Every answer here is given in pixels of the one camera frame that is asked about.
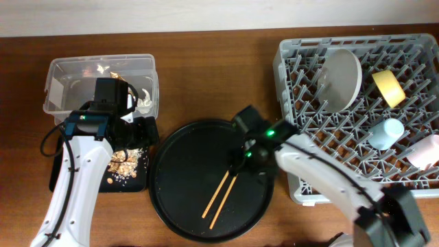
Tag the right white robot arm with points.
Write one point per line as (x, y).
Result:
(381, 216)

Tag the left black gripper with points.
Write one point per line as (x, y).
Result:
(147, 134)

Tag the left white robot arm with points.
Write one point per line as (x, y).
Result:
(90, 140)

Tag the grey round plate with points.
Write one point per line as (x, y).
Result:
(340, 80)

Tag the wooden chopstick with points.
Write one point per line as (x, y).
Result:
(212, 200)
(223, 202)

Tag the white tissue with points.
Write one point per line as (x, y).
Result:
(144, 105)

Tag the food scraps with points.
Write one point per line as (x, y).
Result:
(125, 165)

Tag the black rectangular tray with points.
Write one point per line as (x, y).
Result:
(133, 185)

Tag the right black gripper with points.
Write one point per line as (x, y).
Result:
(237, 162)

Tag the clear plastic waste bin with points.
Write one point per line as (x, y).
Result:
(71, 81)

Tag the gold snack wrapper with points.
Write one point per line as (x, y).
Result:
(117, 76)

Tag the yellow bowl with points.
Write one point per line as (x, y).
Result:
(389, 87)

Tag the blue cup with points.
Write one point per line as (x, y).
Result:
(386, 133)

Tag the round black serving tray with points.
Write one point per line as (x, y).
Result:
(187, 168)

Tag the pink cup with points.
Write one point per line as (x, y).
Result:
(424, 153)

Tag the grey dishwasher rack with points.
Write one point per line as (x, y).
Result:
(413, 59)

